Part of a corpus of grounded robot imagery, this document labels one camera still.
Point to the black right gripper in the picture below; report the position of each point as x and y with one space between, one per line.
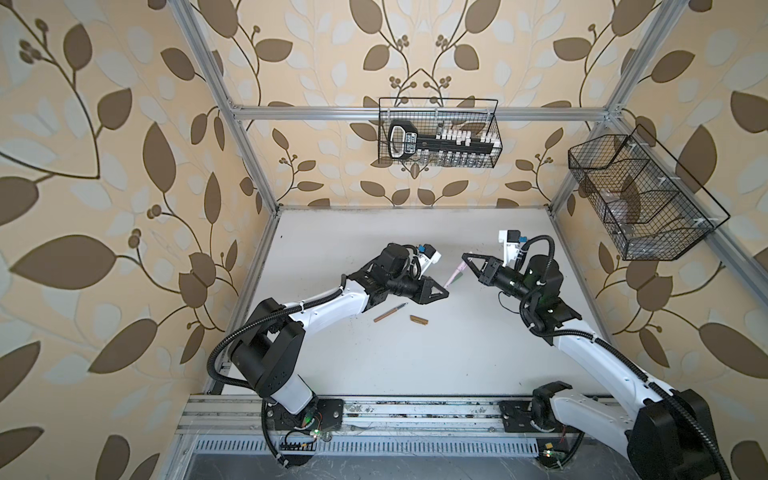
490 271

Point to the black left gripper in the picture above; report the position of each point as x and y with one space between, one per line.
422 292

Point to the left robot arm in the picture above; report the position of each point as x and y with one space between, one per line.
266 349

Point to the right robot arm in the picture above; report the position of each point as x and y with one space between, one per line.
664 433

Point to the brown pen cap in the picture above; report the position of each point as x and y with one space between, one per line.
419 320

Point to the brown pen uncapped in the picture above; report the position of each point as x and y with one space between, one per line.
389 313

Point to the black tool in basket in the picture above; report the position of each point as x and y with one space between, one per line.
404 141

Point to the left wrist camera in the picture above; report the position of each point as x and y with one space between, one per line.
427 255

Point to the black wire basket centre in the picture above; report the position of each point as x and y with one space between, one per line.
471 113

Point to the black wire basket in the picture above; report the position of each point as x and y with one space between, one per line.
471 113
653 204

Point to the black wire basket right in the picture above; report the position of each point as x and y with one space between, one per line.
653 204

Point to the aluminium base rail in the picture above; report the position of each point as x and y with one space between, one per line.
442 426

